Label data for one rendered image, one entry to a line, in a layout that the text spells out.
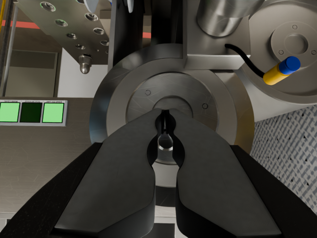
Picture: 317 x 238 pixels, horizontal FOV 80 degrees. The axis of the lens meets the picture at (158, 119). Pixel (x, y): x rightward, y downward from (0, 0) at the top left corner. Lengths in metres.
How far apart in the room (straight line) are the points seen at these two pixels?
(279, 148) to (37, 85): 2.87
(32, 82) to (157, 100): 2.90
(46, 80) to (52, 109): 2.39
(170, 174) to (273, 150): 0.24
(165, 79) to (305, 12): 0.16
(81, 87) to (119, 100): 1.91
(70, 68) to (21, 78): 1.06
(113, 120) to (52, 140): 0.42
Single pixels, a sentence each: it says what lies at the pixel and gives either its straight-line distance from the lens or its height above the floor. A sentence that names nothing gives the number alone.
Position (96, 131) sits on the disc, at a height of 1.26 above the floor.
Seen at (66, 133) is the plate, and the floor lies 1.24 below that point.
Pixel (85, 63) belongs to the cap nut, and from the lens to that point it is 0.57.
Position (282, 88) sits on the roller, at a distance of 0.22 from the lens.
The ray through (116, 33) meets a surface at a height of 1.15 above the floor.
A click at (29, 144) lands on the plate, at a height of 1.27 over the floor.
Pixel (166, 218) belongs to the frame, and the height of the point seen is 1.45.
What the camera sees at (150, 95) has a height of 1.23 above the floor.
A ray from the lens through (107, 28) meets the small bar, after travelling 0.42.
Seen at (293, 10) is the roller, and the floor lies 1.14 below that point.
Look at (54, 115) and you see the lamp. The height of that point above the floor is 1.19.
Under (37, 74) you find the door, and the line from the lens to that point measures 3.04.
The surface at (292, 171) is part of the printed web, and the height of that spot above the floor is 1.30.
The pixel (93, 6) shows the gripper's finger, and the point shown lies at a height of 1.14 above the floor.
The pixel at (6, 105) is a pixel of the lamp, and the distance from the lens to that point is 0.66.
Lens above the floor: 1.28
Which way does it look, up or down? 9 degrees down
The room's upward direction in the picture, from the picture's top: 179 degrees counter-clockwise
